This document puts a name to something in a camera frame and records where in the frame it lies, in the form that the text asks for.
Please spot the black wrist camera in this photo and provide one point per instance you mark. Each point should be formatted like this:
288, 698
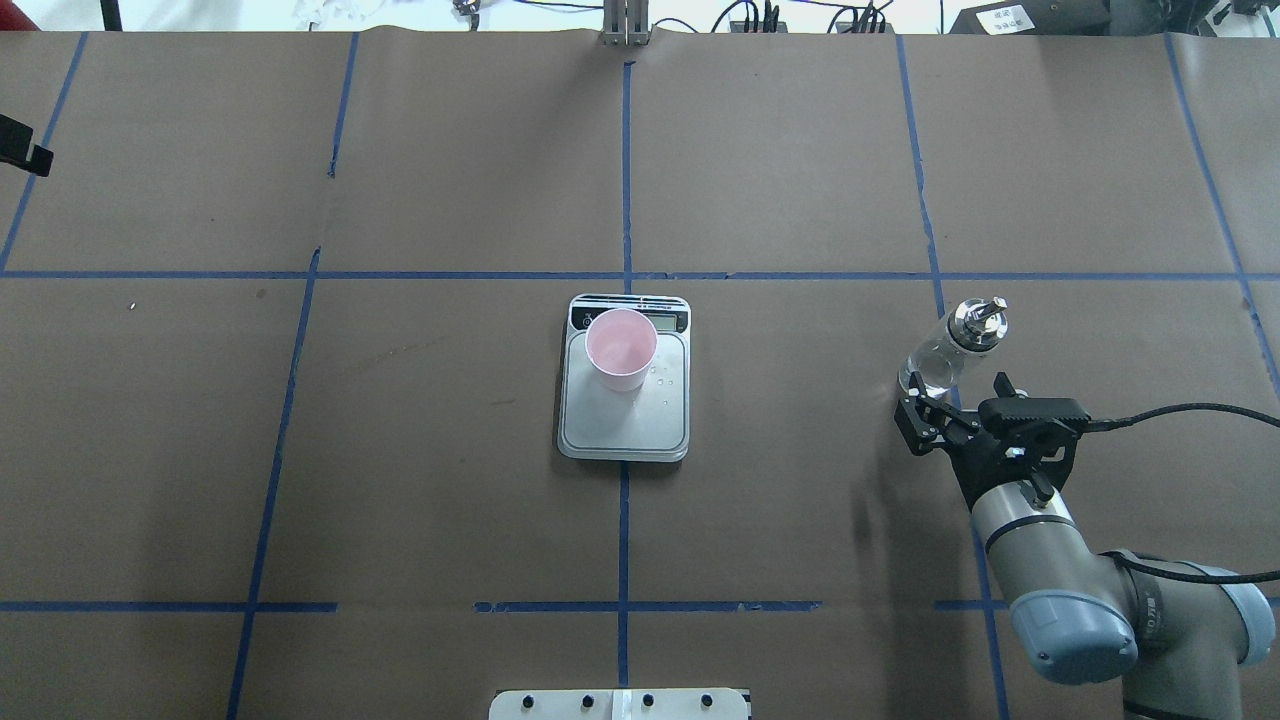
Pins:
1004, 414

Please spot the glass sauce bottle metal cap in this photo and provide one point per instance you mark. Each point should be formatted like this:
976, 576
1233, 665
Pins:
960, 340

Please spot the silver digital kitchen scale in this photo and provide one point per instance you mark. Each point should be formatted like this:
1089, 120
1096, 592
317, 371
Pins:
648, 423

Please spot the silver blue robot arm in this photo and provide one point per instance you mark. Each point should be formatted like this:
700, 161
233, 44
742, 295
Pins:
1175, 633

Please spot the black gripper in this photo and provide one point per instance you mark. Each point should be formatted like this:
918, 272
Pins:
968, 464

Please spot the aluminium frame post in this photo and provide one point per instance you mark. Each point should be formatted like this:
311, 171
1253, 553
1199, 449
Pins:
625, 23

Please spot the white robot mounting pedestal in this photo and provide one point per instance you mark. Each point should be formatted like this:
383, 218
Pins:
623, 703

